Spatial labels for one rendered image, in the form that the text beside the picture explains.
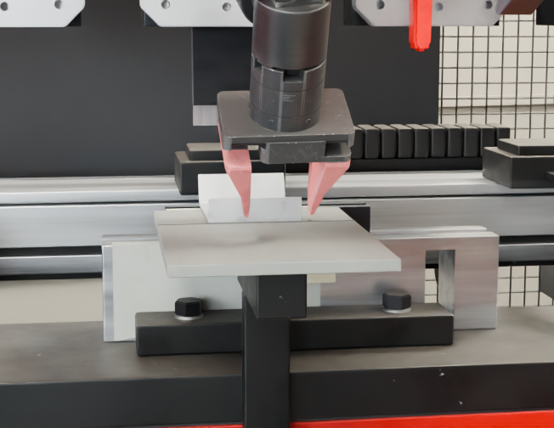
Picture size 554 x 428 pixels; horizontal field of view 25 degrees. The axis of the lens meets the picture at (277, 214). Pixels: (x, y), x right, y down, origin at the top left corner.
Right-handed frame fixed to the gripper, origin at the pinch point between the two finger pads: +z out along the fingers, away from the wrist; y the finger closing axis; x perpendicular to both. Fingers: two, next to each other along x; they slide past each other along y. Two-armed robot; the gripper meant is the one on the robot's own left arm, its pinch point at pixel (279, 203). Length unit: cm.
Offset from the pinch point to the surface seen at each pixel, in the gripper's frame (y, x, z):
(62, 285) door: 28, -190, 175
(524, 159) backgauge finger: -34.0, -31.2, 19.2
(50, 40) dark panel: 21, -66, 23
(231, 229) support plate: 3.4, -3.3, 5.2
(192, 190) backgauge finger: 4.6, -30.2, 21.3
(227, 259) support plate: 5.1, 8.2, -1.1
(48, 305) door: 32, -186, 180
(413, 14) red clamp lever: -14.2, -16.8, -8.1
